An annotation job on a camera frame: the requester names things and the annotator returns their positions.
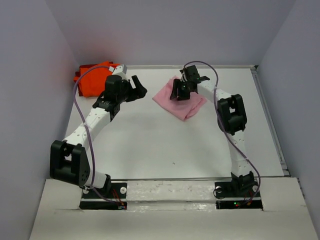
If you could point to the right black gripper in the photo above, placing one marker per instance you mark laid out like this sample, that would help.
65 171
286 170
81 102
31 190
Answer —
176 86

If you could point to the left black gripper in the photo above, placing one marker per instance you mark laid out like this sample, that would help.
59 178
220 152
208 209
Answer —
137 93

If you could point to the pink t shirt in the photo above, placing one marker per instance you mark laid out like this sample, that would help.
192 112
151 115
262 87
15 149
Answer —
182 109

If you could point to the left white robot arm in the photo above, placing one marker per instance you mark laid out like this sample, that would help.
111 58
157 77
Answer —
69 162

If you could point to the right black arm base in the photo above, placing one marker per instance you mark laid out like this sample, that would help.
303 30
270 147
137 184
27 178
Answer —
227 199

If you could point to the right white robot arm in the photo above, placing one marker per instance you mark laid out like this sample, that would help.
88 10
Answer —
231 120

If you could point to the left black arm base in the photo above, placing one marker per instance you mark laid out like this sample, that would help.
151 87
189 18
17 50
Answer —
113 200

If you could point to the orange folded t shirt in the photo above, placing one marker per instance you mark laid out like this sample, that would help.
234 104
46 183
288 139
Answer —
93 83

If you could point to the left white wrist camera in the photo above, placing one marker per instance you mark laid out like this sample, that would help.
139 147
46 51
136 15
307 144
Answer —
119 70

